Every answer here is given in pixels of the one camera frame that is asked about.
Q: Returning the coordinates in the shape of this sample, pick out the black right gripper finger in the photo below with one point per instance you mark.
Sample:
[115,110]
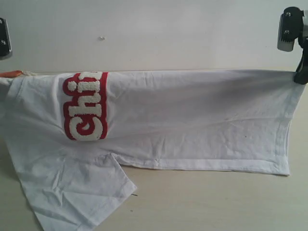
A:
[301,76]

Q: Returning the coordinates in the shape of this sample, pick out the white t-shirt red Chinese lettering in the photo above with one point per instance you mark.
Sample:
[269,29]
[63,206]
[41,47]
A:
[69,134]

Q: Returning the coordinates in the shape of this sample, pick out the orange size tag on string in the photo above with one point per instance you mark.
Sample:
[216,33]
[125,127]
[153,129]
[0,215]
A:
[17,73]

